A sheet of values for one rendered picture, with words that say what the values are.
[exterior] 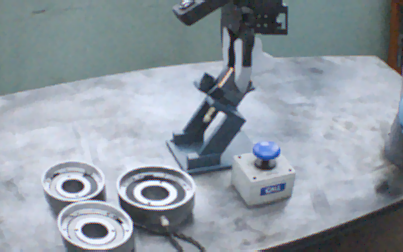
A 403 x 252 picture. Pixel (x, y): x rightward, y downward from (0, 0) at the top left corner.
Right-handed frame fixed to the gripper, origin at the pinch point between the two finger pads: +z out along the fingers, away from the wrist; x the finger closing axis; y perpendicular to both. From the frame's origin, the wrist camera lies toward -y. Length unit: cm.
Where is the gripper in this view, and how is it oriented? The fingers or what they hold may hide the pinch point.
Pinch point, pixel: (233, 80)
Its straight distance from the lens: 84.6
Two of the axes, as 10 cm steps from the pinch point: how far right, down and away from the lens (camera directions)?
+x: -3.3, -4.6, 8.3
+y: 9.4, -1.3, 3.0
